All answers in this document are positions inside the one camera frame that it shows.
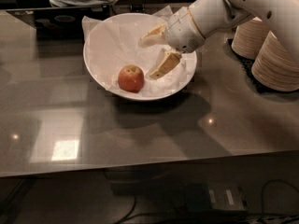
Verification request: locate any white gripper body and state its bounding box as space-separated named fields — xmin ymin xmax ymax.
xmin=164 ymin=7 xmax=205 ymax=53

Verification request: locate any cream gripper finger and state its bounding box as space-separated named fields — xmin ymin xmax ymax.
xmin=138 ymin=23 xmax=166 ymax=48
xmin=149 ymin=49 xmax=181 ymax=80

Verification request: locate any red apple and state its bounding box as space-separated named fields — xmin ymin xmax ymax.
xmin=118 ymin=64 xmax=144 ymax=93

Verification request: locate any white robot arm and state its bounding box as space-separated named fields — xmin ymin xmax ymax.
xmin=138 ymin=0 xmax=299 ymax=62

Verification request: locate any white bowl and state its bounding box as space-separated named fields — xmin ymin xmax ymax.
xmin=82 ymin=12 xmax=198 ymax=102

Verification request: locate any white paper liner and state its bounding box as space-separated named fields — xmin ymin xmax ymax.
xmin=81 ymin=5 xmax=189 ymax=99

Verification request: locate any rear stack of paper bowls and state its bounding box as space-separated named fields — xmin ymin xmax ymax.
xmin=232 ymin=17 xmax=269 ymax=60

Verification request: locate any stack of paper bowls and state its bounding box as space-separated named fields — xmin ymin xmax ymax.
xmin=232 ymin=17 xmax=269 ymax=60
xmin=251 ymin=32 xmax=299 ymax=91

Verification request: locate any black tray mat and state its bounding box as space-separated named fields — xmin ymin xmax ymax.
xmin=233 ymin=51 xmax=299 ymax=93

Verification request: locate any front stack of paper bowls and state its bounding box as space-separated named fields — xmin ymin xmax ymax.
xmin=251 ymin=32 xmax=299 ymax=91

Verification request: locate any dark box under table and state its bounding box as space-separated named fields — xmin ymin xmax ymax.
xmin=184 ymin=183 xmax=248 ymax=213

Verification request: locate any black cable under table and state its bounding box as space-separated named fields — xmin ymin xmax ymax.
xmin=260 ymin=179 xmax=299 ymax=215

